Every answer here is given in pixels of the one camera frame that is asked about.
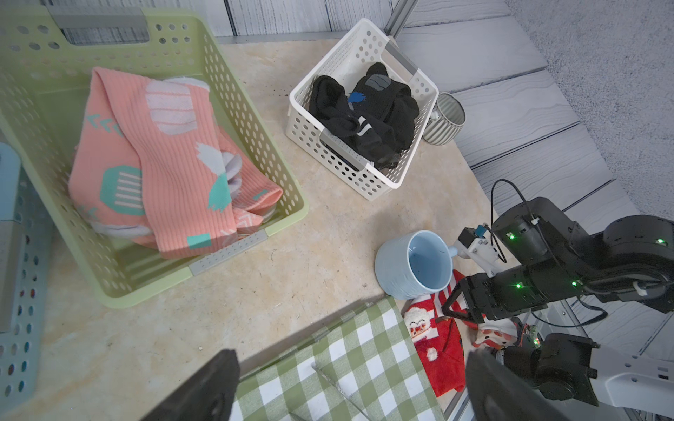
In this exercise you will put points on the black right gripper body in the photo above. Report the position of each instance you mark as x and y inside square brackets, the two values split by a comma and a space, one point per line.
[516, 290]

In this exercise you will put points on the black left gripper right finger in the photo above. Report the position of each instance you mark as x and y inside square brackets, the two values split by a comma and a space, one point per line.
[497, 394]

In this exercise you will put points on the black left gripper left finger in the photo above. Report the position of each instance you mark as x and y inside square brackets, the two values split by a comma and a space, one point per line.
[209, 394]

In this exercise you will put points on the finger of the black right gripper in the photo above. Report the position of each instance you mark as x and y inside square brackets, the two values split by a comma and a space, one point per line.
[451, 308]

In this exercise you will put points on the red Santa sock front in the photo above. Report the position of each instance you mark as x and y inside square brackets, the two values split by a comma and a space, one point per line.
[498, 334]

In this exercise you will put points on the red white striped Santa sock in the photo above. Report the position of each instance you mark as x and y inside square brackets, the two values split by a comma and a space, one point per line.
[438, 342]

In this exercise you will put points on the black sock with white label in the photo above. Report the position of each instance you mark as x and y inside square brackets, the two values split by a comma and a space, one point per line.
[376, 120]

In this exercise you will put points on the pink sock with blue text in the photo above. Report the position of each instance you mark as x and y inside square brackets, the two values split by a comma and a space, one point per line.
[153, 166]

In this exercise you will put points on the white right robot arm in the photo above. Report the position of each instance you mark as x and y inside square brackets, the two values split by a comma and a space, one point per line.
[630, 261]

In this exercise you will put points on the white plastic basket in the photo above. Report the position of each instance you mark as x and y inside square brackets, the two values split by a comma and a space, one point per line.
[347, 62]

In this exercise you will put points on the light blue plastic basket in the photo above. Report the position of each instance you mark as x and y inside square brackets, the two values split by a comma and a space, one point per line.
[26, 238]

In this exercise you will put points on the light green plastic basket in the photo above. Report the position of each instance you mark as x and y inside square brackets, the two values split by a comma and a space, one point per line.
[47, 54]

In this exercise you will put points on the light blue ceramic mug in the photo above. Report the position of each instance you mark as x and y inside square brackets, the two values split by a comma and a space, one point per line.
[414, 265]

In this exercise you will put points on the green white checkered cloth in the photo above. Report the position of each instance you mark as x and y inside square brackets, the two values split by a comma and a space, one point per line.
[362, 367]

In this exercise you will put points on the grey striped ceramic mug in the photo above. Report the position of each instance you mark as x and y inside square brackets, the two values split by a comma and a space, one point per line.
[446, 120]

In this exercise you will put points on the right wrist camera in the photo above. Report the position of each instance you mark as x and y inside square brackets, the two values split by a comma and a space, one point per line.
[475, 244]

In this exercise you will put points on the right aluminium frame post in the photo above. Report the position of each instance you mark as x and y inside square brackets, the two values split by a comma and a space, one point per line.
[401, 12]

